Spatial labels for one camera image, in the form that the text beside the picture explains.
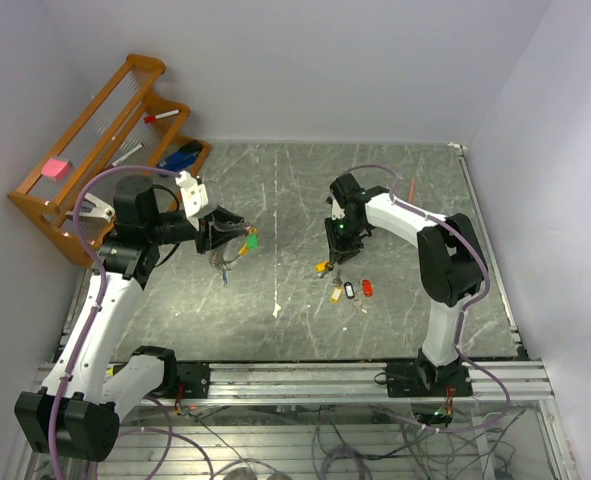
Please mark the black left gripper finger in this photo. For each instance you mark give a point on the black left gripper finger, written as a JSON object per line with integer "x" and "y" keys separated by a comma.
{"x": 222, "y": 219}
{"x": 218, "y": 238}

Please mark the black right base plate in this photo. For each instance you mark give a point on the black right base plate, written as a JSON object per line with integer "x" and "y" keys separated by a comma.
{"x": 413, "y": 379}

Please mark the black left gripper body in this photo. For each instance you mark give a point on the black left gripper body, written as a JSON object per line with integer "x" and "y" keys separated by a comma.
{"x": 202, "y": 232}

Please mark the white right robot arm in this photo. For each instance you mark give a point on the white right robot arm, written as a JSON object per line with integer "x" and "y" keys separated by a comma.
{"x": 453, "y": 271}

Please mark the orange key tag with key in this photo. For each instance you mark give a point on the orange key tag with key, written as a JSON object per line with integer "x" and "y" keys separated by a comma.
{"x": 323, "y": 268}

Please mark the aluminium mounting rail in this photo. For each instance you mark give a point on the aluminium mounting rail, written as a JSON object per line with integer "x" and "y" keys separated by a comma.
{"x": 353, "y": 382}

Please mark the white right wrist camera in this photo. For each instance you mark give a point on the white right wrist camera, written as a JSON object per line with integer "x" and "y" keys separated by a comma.
{"x": 337, "y": 212}

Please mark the green key tag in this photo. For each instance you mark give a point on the green key tag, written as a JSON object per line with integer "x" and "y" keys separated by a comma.
{"x": 251, "y": 241}

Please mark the blue stapler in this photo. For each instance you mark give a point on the blue stapler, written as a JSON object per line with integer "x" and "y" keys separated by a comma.
{"x": 181, "y": 159}

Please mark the red capped marker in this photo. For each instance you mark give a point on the red capped marker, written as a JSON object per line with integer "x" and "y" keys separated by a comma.
{"x": 156, "y": 117}

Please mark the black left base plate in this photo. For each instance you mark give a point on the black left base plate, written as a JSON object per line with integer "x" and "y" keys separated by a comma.
{"x": 193, "y": 380}

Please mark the black key tag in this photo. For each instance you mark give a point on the black key tag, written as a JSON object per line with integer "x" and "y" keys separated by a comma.
{"x": 349, "y": 290}

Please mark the bare metal key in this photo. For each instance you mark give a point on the bare metal key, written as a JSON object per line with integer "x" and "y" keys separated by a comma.
{"x": 358, "y": 306}

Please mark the yellow key tag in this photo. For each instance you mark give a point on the yellow key tag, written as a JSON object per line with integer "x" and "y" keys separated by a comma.
{"x": 337, "y": 293}

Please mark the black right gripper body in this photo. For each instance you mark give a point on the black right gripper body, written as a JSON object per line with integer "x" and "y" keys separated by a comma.
{"x": 348, "y": 233}

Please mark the white marker pen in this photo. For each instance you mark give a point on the white marker pen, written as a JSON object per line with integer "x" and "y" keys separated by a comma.
{"x": 120, "y": 160}

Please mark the pink eraser block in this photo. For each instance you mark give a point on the pink eraser block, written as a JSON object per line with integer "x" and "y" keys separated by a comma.
{"x": 56, "y": 169}

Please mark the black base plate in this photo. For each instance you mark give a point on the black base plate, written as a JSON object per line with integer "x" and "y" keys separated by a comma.
{"x": 413, "y": 379}
{"x": 193, "y": 380}

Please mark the wooden tiered rack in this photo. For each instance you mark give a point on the wooden tiered rack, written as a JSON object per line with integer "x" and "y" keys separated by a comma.
{"x": 110, "y": 125}

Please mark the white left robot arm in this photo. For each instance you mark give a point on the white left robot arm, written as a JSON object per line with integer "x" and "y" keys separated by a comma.
{"x": 77, "y": 411}

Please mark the white binder clip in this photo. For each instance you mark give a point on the white binder clip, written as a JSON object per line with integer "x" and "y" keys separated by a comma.
{"x": 94, "y": 208}

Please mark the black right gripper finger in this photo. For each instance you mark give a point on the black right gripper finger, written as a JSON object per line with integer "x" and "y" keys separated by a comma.
{"x": 342, "y": 254}
{"x": 333, "y": 241}

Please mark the red key tag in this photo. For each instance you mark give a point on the red key tag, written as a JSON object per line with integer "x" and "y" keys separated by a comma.
{"x": 367, "y": 288}

